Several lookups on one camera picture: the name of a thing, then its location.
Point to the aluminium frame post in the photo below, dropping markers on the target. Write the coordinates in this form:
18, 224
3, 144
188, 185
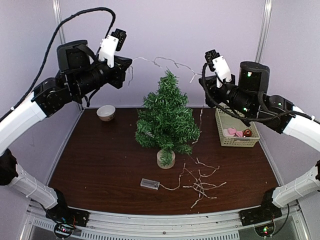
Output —
264, 30
58, 18

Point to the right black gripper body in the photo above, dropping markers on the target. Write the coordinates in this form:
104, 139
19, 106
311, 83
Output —
211, 89

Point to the right aluminium frame post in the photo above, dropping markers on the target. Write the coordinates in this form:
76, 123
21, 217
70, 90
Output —
264, 30

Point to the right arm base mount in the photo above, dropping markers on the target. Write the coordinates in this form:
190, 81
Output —
267, 211

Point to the clear battery box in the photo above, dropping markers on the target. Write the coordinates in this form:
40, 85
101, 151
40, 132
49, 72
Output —
150, 184

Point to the red bauble ornament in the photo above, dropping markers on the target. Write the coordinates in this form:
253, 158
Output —
247, 133

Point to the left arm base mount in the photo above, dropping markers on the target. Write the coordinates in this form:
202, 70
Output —
65, 214

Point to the front aluminium rail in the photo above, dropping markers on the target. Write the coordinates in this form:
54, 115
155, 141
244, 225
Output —
223, 225

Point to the beige plastic basket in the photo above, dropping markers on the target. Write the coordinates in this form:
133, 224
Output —
225, 121

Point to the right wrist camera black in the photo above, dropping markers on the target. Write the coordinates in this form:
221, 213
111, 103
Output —
217, 64

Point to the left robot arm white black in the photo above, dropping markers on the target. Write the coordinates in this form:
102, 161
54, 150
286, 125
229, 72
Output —
80, 72

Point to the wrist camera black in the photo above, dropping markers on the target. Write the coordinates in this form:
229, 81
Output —
109, 45
217, 64

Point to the small white bowl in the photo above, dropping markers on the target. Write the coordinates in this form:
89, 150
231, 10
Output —
106, 113

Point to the pink heart ornament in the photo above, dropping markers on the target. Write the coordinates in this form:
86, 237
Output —
232, 132

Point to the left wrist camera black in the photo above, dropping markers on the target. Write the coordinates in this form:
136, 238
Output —
109, 45

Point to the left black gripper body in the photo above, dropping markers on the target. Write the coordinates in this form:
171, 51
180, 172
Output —
121, 66

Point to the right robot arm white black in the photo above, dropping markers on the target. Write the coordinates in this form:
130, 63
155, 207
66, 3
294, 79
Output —
248, 102

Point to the left aluminium frame post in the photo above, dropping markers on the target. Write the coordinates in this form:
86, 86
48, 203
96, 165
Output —
58, 18

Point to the small green christmas tree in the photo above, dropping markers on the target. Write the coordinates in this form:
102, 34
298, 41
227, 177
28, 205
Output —
165, 122

